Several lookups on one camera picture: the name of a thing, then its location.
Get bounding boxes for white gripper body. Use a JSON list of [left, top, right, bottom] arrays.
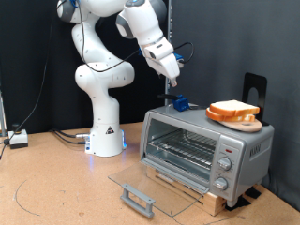
[[139, 37, 181, 80]]

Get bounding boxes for blue spatula with black handle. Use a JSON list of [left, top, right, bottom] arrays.
[[157, 93, 190, 113]]

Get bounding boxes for glass oven door with handle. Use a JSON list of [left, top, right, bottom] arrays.
[[108, 157, 210, 218]]

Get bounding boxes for silver oven knob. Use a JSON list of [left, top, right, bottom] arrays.
[[213, 176, 229, 191], [217, 157, 233, 172]]

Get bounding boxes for silver toaster oven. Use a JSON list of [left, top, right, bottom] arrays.
[[139, 100, 276, 208]]

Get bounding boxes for vertical metal pole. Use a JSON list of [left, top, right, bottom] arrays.
[[164, 0, 173, 106]]

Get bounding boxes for dark grey backdrop curtain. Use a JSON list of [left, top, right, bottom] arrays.
[[170, 0, 300, 212]]

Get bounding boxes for black metal bookend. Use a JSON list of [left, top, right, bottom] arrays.
[[242, 72, 270, 127]]

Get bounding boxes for round wooden board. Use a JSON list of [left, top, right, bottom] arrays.
[[218, 119, 263, 133]]

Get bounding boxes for wooden block riser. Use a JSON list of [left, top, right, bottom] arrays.
[[145, 165, 228, 217]]

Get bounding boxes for black foam pad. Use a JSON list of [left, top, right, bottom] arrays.
[[224, 195, 252, 212], [244, 187, 262, 200]]

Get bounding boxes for black backdrop curtain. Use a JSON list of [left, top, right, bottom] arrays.
[[0, 0, 170, 135]]

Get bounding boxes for grey emergency stop box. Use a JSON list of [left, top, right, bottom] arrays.
[[7, 123, 29, 150]]

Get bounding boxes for wire oven rack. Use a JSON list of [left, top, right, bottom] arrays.
[[146, 128, 218, 172]]

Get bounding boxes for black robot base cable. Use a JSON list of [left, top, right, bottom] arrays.
[[52, 130, 88, 145], [50, 127, 91, 139]]

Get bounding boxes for long black hanging cable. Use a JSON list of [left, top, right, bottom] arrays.
[[0, 0, 59, 162]]

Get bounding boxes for metal frame leg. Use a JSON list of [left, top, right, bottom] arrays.
[[0, 90, 8, 138]]

